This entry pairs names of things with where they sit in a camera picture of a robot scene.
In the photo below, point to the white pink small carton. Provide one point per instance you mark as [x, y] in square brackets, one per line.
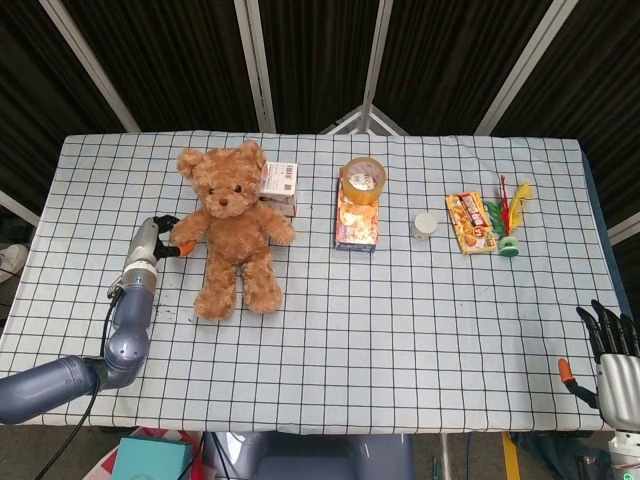
[280, 187]

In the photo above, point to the clear packing tape roll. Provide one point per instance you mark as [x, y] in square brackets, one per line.
[363, 180]

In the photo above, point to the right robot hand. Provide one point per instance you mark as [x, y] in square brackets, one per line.
[617, 375]

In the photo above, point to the yellow red snack packet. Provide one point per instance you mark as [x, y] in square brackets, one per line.
[470, 223]

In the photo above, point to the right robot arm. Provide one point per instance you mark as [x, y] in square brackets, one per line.
[625, 457]

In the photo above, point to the teal box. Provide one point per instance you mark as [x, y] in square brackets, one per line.
[150, 457]

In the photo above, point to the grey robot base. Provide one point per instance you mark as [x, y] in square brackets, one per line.
[325, 457]

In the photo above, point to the blue checkered tablecloth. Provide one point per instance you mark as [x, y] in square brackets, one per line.
[310, 280]

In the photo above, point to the small white cup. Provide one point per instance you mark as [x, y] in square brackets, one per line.
[424, 226]

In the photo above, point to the brown teddy bear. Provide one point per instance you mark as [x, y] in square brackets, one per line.
[234, 230]

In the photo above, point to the orange blue snack box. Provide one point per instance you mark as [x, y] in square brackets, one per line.
[357, 225]

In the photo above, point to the feather shuttlecock green base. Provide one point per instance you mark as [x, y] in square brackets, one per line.
[508, 220]

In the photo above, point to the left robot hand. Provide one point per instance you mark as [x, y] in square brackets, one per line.
[150, 242]

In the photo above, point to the white metal frame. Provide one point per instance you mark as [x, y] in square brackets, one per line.
[367, 120]

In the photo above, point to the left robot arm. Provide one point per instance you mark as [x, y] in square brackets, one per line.
[105, 345]

